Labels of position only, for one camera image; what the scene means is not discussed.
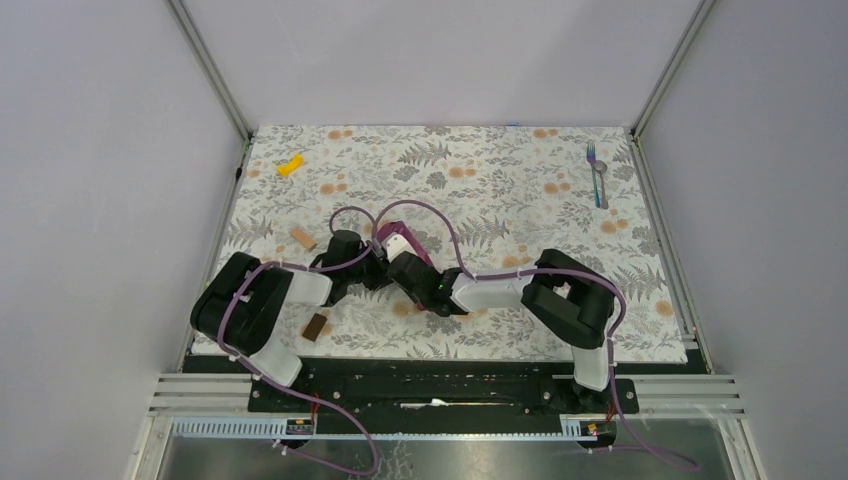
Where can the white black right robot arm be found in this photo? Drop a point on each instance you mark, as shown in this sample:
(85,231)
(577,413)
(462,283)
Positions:
(572,301)

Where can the iridescent fork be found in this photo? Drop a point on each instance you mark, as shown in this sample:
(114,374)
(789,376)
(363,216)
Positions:
(591,159)

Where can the brown rectangular block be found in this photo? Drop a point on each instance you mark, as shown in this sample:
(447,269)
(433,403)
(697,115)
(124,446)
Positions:
(314,327)

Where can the floral patterned table mat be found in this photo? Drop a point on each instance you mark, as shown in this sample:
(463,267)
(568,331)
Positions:
(491,197)

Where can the silver spoon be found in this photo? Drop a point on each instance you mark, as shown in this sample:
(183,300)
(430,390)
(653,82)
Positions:
(600,169)

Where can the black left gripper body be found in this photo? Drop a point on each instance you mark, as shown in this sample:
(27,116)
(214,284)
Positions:
(370,271)

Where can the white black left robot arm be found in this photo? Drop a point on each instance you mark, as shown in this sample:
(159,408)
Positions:
(240,308)

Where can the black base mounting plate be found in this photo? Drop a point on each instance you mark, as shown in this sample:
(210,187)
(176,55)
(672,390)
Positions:
(459,397)

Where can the yellow plastic block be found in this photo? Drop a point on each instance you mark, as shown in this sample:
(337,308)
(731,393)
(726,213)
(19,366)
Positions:
(287,169)

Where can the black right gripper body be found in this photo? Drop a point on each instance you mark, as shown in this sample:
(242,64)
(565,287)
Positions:
(423,299)

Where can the purple cloth napkin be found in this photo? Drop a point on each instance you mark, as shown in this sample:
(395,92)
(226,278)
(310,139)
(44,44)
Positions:
(395,238)

